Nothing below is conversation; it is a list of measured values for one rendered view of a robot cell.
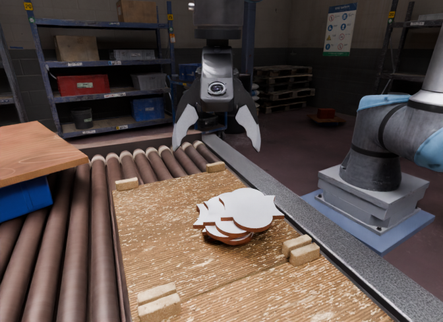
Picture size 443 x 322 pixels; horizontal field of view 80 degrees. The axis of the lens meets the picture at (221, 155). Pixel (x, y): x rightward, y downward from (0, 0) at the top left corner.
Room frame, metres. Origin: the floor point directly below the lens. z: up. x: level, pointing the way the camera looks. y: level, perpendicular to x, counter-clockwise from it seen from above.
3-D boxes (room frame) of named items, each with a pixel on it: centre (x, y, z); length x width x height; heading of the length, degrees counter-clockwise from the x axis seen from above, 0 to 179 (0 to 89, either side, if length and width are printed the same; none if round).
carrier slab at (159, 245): (0.52, 0.06, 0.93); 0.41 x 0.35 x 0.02; 25
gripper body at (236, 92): (0.45, 0.01, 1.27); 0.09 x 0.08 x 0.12; 1
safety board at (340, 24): (5.63, -2.26, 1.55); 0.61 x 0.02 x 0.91; 32
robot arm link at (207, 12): (0.44, 0.01, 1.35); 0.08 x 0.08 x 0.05
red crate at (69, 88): (4.02, 2.05, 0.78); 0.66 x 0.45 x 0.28; 122
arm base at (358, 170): (0.66, -0.41, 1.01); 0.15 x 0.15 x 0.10
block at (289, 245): (0.40, -0.15, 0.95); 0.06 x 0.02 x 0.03; 115
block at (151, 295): (0.29, 0.10, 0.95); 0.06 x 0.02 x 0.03; 115
